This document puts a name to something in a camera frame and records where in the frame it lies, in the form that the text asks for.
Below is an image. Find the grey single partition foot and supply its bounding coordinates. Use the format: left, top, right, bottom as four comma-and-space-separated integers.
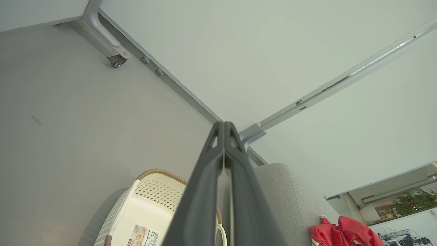
82, 0, 131, 64

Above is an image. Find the grey fabric cushion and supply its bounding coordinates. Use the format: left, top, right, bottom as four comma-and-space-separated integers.
217, 163, 345, 246

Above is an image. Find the green leafy plant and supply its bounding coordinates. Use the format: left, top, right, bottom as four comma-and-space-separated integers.
392, 189, 437, 218

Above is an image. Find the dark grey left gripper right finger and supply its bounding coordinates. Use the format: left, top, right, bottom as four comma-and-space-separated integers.
224, 121, 287, 246

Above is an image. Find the cream perforated laundry basket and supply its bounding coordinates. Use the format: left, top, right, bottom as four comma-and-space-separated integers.
94, 168, 227, 246

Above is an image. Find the background robot equipment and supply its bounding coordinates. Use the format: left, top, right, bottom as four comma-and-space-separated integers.
377, 228, 429, 246

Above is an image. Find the red and white shirt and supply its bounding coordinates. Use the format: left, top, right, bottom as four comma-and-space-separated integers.
336, 216, 385, 246

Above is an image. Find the black caster wheel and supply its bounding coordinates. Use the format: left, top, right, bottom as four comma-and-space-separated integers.
107, 55, 128, 68

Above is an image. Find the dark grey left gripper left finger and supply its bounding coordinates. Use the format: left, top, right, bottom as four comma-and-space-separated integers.
160, 121, 226, 246

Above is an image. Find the grey double partition foot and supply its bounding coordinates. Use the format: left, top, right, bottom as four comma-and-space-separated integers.
239, 122, 267, 151

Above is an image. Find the grey table leg frame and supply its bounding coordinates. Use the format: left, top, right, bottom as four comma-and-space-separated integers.
254, 17, 437, 132

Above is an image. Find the red garment with white stripes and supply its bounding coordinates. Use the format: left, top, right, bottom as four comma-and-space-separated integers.
310, 215, 339, 246

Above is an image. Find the paper label sticker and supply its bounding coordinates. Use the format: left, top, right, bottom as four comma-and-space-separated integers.
127, 224, 160, 246

